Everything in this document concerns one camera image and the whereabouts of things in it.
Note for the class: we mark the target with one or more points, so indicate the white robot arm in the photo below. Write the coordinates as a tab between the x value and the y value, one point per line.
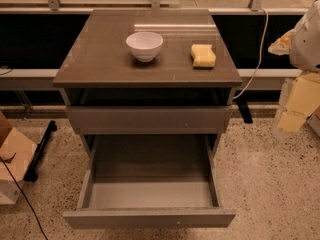
311	20

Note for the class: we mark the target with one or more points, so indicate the grey drawer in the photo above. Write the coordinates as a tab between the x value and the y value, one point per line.
150	181
148	120

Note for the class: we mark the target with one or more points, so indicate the white ceramic bowl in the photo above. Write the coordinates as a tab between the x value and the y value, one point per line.
144	46

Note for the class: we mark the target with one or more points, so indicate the black bar stand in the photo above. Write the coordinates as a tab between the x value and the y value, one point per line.
31	174

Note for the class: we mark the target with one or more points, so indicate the grey drawer cabinet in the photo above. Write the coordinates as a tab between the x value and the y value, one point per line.
100	71

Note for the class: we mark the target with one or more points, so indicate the cardboard box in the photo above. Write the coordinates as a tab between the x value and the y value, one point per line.
17	151
314	121

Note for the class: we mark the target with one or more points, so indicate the black bracket leg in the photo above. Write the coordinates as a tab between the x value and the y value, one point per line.
244	111

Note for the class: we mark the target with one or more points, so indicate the yellow sponge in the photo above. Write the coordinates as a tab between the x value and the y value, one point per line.
203	55

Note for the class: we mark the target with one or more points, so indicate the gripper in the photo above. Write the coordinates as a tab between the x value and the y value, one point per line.
306	47

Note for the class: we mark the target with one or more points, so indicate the grey upper drawer front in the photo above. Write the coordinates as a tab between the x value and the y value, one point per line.
148	120

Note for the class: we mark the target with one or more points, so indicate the cardboard box at right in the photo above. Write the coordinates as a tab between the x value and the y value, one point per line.
314	121

